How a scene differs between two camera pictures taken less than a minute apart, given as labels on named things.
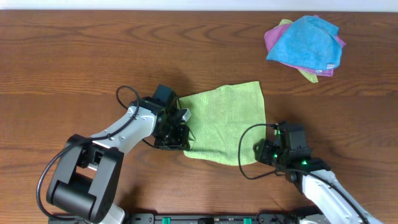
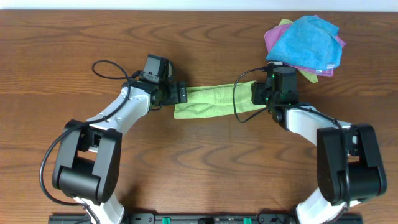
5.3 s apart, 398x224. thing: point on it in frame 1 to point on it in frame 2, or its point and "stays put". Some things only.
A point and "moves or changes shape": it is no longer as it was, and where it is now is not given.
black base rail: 206,218 stays put
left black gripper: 181,134 to 181,93
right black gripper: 261,155 to 257,92
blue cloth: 310,41 stays put
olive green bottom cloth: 310,76 stays put
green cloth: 226,122 moves or changes shape
